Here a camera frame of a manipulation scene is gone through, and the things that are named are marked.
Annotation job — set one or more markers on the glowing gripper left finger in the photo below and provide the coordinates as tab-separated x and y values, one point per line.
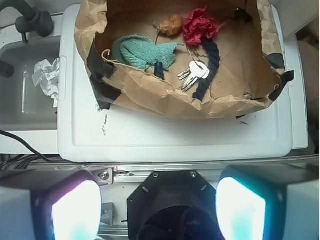
49	205

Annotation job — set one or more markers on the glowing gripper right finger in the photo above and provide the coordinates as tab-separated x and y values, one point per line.
268	202

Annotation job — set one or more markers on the silver keys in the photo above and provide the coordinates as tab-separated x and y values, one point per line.
196	70

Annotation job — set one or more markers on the white plastic bin lid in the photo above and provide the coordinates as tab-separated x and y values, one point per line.
86	133

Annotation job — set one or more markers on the clear plastic bin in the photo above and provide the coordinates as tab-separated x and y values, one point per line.
23	106

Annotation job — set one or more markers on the crumpled white paper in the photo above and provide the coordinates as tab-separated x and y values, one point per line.
46	75

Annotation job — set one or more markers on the brown paper bag tray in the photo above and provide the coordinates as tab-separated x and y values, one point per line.
247	69

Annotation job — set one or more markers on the teal knitted cloth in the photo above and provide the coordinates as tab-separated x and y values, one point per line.
141	52

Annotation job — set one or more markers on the red crumpled paper flower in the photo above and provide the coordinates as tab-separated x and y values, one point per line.
198	25

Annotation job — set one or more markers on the orange spiral seashell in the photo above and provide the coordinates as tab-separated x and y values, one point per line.
171	26

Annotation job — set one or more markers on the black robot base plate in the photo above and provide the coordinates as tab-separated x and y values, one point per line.
173	205

